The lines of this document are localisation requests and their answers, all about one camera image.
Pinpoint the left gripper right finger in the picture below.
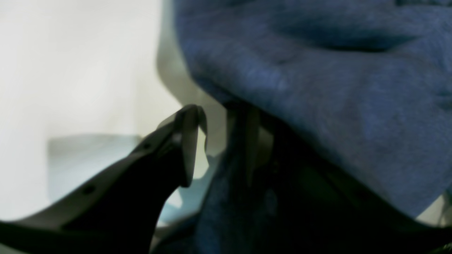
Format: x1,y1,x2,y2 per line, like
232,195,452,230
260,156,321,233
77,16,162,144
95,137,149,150
227,105,451,254

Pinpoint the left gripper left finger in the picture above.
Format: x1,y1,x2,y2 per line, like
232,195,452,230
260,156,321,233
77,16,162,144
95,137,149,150
0,104,207,254

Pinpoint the dark blue t-shirt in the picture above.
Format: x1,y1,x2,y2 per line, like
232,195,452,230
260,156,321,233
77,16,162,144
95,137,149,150
152,0,452,254

